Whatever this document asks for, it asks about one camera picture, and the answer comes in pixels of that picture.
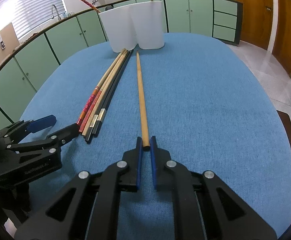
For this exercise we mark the plain bamboo chopstick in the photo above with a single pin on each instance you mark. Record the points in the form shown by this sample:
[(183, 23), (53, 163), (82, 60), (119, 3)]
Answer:
[(103, 96), (142, 106)]

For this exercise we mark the green lower kitchen cabinets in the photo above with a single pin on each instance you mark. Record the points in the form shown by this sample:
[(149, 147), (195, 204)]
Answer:
[(25, 70)]

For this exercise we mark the right wooden door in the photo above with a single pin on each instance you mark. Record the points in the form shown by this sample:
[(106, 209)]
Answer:
[(282, 44)]

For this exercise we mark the white double utensil holder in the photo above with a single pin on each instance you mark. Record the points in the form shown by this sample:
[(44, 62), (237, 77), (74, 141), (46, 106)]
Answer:
[(139, 24)]

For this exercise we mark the brown board with switches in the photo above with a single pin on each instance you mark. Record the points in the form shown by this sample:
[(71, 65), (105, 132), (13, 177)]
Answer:
[(8, 42)]

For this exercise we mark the window blinds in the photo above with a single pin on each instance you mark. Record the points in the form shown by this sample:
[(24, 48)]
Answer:
[(26, 15)]

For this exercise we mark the red orange chopstick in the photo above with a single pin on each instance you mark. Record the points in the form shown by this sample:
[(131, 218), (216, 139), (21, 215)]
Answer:
[(96, 101)]

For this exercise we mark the blue table cloth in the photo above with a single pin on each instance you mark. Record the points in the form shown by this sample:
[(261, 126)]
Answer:
[(204, 106)]

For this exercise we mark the chrome sink faucet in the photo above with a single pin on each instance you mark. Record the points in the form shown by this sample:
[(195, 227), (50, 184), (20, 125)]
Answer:
[(55, 13)]

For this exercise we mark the red patterned chopstick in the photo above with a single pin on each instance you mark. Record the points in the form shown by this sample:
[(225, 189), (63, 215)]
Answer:
[(97, 88), (91, 6)]

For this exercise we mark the wooden door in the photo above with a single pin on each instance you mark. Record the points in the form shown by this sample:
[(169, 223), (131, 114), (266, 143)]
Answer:
[(282, 44), (257, 22)]

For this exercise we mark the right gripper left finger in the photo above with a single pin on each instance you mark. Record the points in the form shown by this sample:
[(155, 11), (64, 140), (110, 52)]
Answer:
[(87, 206)]

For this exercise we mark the left wooden door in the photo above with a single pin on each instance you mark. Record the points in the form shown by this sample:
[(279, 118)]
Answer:
[(257, 22)]

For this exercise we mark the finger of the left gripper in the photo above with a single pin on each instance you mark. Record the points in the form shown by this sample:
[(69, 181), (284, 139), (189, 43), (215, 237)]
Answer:
[(62, 136), (42, 123)]

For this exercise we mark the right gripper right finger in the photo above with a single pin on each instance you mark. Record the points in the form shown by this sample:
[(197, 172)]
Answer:
[(204, 206)]

